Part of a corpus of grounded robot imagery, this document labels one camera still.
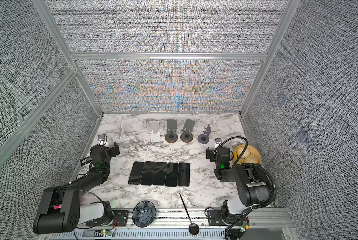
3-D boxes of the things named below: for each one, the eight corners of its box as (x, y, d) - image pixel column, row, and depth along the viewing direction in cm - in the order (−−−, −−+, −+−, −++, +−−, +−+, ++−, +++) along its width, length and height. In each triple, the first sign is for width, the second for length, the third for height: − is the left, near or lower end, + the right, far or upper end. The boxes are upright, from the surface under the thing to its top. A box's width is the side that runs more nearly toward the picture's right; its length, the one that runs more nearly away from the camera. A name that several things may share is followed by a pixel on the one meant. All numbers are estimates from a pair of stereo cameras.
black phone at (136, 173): (129, 184, 86) (128, 182, 85) (133, 163, 95) (132, 161, 93) (140, 184, 86) (139, 182, 85) (143, 163, 95) (143, 161, 93)
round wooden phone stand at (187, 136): (181, 141, 105) (181, 130, 96) (185, 129, 112) (186, 118, 103) (191, 143, 104) (192, 133, 94) (195, 131, 111) (196, 120, 101)
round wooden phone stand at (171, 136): (166, 142, 104) (165, 131, 95) (167, 130, 111) (166, 119, 101) (178, 142, 104) (178, 131, 95) (178, 130, 111) (178, 119, 101)
